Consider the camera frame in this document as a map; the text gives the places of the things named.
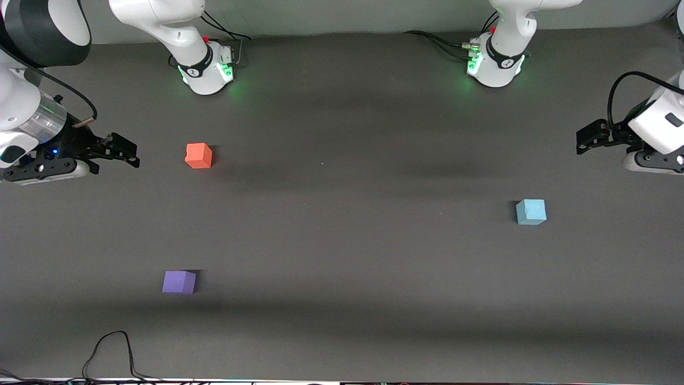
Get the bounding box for purple foam block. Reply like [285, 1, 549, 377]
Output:
[162, 271, 197, 295]

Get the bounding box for black arm base cables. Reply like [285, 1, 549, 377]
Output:
[200, 11, 252, 69]
[403, 11, 500, 60]

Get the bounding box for black table edge cable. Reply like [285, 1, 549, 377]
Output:
[0, 368, 81, 385]

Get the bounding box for black right arm base cables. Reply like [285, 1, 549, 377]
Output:
[200, 11, 252, 69]

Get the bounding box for looped black cable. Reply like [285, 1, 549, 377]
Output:
[82, 330, 164, 383]

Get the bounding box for black left arm base cables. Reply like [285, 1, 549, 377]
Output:
[403, 11, 500, 60]

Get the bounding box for orange foam block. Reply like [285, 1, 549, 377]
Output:
[185, 143, 213, 170]

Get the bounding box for light blue foam block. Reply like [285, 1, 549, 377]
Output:
[515, 199, 547, 226]

